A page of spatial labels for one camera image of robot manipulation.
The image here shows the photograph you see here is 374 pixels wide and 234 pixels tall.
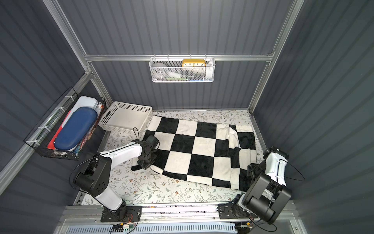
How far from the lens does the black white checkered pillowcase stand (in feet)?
2.84

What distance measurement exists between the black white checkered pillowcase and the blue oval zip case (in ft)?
1.13

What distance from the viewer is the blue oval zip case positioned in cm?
64
